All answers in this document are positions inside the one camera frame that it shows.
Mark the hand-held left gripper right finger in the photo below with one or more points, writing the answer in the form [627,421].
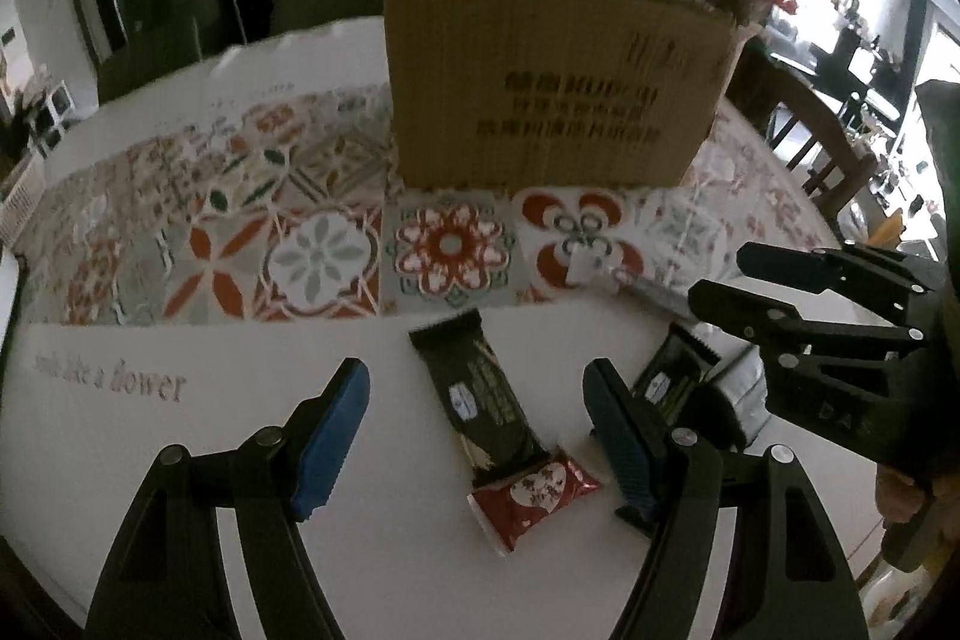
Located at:
[615,437]

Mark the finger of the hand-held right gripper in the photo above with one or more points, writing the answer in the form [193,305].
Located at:
[750,314]
[795,269]

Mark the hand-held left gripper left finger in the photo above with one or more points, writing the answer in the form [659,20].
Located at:
[334,445]

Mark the small foil snack packet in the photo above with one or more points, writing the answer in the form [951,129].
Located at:
[731,396]

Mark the dark long snack packet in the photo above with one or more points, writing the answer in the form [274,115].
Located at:
[480,392]
[671,370]

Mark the red and white snack packet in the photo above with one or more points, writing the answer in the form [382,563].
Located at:
[532,494]

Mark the brown cardboard box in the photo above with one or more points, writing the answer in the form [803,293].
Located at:
[525,85]

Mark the person's right hand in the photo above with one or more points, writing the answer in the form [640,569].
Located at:
[900,497]

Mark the dark wooden chair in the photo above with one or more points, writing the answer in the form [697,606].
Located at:
[817,160]

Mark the black piano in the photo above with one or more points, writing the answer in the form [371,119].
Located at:
[862,66]

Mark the patterned table runner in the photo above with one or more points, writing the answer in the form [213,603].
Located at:
[225,235]

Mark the small white shelf unit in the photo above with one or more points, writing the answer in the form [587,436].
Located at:
[56,115]

